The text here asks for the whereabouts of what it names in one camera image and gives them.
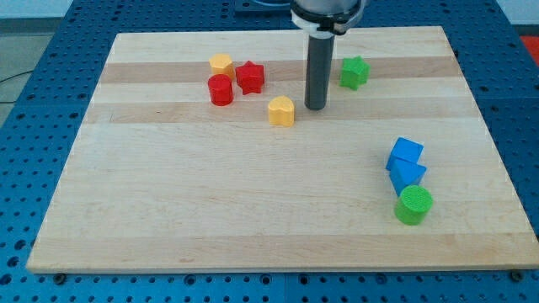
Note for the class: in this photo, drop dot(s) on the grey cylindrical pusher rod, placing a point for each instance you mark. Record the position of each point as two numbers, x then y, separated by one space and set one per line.
319 62

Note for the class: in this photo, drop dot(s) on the blue triangle block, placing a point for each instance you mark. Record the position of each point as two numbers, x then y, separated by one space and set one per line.
404 173

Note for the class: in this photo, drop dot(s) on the blue cube block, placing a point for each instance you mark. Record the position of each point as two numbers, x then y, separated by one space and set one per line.
404 149

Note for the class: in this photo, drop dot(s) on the green star block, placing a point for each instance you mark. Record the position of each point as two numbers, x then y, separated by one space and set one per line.
355 72

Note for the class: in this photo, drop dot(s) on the red cylinder block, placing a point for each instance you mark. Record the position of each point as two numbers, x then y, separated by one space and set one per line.
220 88

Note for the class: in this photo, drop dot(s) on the red star block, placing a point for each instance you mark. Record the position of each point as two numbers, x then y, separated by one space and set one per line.
250 77

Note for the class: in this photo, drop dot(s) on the green cylinder block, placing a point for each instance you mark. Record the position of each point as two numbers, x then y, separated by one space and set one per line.
414 203

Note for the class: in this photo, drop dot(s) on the yellow heart block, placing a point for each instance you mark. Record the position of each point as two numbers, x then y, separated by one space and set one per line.
281 111

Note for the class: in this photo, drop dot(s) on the light wooden board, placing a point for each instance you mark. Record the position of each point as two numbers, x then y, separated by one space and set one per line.
161 180

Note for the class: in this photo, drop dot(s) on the yellow hexagon block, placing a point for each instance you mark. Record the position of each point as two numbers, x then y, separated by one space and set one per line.
221 63

